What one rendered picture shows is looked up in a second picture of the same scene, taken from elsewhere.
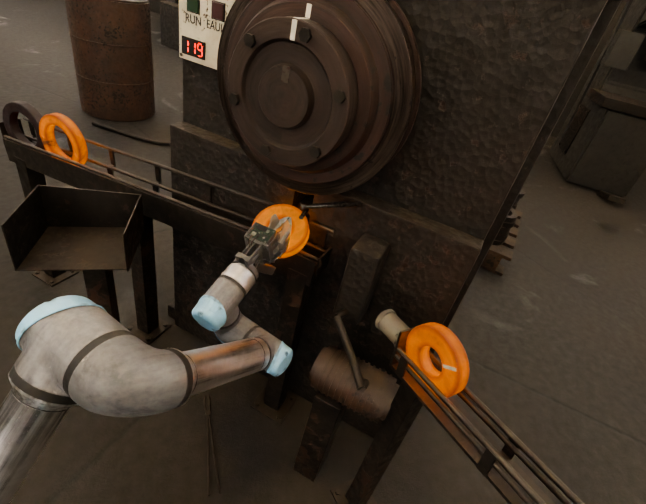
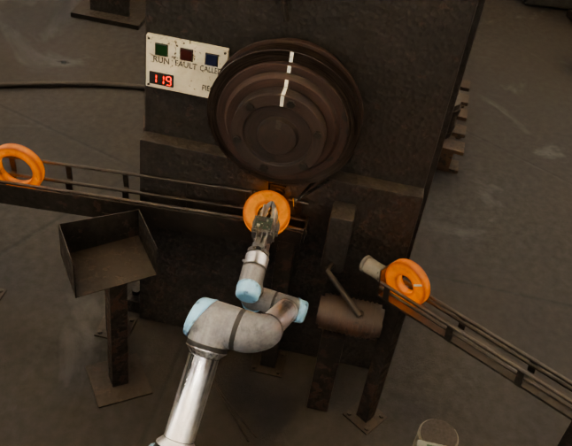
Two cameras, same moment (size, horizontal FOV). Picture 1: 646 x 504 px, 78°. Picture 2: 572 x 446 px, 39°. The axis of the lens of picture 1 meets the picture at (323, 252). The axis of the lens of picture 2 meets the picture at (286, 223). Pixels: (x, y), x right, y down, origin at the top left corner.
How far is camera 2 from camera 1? 164 cm
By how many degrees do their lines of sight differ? 12
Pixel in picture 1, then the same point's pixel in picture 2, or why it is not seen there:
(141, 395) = (269, 336)
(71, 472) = not seen: outside the picture
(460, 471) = (445, 374)
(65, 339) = (222, 319)
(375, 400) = (371, 323)
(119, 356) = (254, 319)
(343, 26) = (312, 91)
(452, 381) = (421, 293)
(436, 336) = (405, 267)
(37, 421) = (212, 366)
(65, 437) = (107, 433)
